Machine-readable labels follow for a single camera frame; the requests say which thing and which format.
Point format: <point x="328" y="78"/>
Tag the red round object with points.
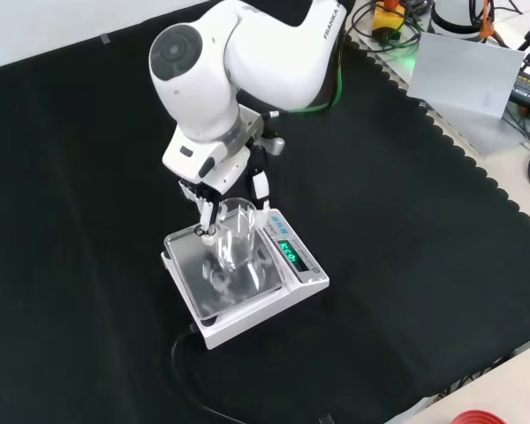
<point x="477" y="418"/>

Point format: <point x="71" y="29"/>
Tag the grey tape piece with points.
<point x="104" y="39"/>

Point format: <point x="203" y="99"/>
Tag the pale board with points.
<point x="464" y="75"/>

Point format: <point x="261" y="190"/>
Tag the white electronic balance steel pan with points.
<point x="256" y="309"/>

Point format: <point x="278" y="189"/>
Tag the black bench cloth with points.
<point x="402" y="243"/>

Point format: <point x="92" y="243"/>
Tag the yellow stop button red cap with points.
<point x="386" y="20"/>

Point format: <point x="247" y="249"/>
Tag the clear glass beaker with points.
<point x="236" y="247"/>

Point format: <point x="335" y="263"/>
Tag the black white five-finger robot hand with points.
<point x="190" y="159"/>

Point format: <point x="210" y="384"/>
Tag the white cylindrical base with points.
<point x="455" y="17"/>

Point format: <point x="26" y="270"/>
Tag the grey metal base plate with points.
<point x="490" y="137"/>

